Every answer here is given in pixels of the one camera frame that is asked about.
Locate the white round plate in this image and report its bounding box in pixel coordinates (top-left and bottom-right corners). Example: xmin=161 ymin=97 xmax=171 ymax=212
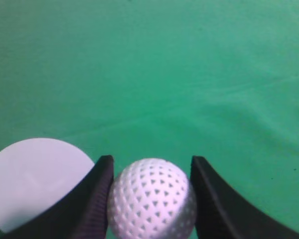
xmin=0 ymin=138 xmax=94 ymax=233

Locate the white dimpled golf ball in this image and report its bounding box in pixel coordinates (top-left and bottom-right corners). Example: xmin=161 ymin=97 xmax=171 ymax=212
xmin=107 ymin=158 xmax=197 ymax=239

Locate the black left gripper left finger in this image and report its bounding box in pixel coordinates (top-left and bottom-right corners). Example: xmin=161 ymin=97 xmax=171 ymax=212
xmin=1 ymin=155 xmax=114 ymax=239

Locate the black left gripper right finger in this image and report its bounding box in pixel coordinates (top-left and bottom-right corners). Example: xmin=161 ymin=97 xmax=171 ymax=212
xmin=190 ymin=155 xmax=299 ymax=239

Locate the green table cloth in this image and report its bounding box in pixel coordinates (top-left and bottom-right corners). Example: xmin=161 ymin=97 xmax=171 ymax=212
xmin=0 ymin=0 xmax=299 ymax=232

